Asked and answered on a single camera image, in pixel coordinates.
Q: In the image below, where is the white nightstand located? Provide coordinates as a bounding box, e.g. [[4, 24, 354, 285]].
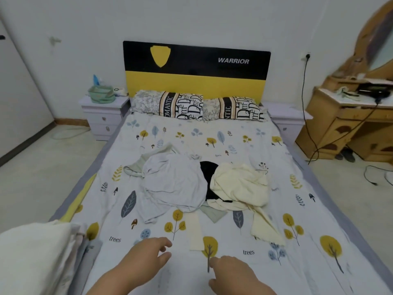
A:
[[261, 101, 314, 145], [78, 95, 131, 142]]

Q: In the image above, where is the person's right hand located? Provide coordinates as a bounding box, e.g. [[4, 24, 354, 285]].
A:
[[208, 255, 262, 295]]

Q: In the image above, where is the white wardrobe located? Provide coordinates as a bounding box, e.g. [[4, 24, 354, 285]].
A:
[[0, 21, 56, 163]]

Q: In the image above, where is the black telephone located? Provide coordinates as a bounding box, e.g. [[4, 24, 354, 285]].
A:
[[357, 84, 392, 99]]

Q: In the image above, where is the black garment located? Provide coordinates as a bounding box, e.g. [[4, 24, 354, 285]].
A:
[[198, 160, 233, 202]]

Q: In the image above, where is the person's left forearm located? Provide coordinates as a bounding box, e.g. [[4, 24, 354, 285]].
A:
[[86, 270, 139, 295]]

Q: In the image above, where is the sage green zip jacket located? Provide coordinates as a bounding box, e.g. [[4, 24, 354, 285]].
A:
[[123, 144, 229, 224]]

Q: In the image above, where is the wooden dressing table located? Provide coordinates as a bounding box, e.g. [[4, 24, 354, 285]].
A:
[[296, 70, 393, 163]]

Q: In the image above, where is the wooden framed mirror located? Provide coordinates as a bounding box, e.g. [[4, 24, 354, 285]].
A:
[[332, 0, 393, 80]]

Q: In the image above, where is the person's right forearm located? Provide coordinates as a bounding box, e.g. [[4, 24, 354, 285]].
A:
[[242, 276, 278, 295]]

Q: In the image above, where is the person's left hand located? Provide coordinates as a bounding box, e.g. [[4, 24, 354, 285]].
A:
[[117, 236, 174, 286]]

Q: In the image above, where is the black yellow headboard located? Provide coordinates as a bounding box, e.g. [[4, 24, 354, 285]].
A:
[[123, 40, 271, 102]]

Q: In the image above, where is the grey Chip n Dale shirt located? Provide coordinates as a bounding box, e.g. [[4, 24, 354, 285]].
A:
[[136, 150, 210, 224]]

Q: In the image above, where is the black fan cable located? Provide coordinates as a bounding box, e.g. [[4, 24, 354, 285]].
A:
[[364, 164, 393, 187]]

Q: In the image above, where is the bed with leaf print bedding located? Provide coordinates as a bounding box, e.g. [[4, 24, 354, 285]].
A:
[[49, 107, 393, 295]]

